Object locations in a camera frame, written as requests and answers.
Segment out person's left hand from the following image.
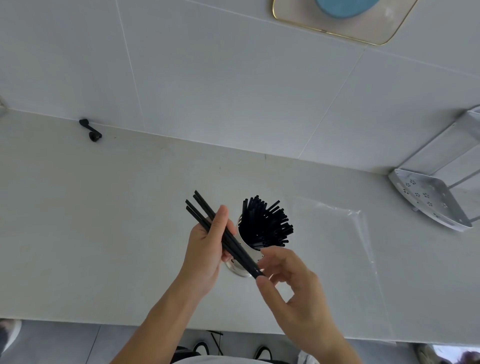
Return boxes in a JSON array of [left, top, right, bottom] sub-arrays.
[[179, 205, 238, 299]]

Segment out person's right hand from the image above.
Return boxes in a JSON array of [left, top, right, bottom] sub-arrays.
[[255, 245, 340, 351]]

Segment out person's left forearm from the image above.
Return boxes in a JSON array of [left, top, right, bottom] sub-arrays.
[[110, 277, 212, 364]]

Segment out person's right forearm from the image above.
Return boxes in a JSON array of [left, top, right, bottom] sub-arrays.
[[300, 335, 363, 364]]

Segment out steel chopstick holder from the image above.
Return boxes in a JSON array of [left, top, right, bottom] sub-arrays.
[[224, 214, 265, 278]]

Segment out bunch of black chopsticks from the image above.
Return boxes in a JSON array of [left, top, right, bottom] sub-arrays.
[[238, 194, 294, 251]]

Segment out clear plastic bag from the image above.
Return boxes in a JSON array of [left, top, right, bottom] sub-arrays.
[[288, 196, 395, 339]]

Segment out thin black stick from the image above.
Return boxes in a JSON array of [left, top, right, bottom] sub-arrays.
[[207, 330, 224, 356]]

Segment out person's white shirt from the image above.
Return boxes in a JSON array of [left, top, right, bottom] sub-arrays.
[[183, 355, 271, 364]]

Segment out person's dark trousers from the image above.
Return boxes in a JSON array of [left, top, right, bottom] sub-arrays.
[[170, 346, 203, 364]]

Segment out white perforated corner shelf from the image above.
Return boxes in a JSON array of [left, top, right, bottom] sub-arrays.
[[388, 106, 480, 233]]

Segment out grey white shoe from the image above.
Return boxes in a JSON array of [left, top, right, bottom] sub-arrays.
[[0, 319, 23, 355]]

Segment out blue bowl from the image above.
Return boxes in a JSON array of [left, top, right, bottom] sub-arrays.
[[315, 0, 382, 19]]

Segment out black wall hook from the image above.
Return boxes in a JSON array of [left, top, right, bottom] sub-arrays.
[[79, 118, 103, 143]]

